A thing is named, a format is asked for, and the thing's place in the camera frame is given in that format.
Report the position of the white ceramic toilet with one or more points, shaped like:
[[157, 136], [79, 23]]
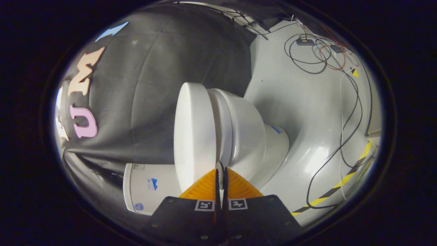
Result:
[[245, 136]]

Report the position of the yellow black hazard tape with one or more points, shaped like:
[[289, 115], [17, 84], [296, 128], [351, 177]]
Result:
[[344, 177]]

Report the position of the white toilet lid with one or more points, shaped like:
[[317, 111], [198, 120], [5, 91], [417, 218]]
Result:
[[194, 136]]

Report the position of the black power adapter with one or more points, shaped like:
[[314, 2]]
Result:
[[336, 49], [305, 41]]

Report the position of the white toilet tank cover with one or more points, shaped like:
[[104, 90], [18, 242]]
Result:
[[127, 188]]

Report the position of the black backdrop cloth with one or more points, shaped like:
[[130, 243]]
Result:
[[143, 102]]

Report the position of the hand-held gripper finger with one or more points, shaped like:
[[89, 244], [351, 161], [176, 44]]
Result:
[[217, 191], [225, 191]]

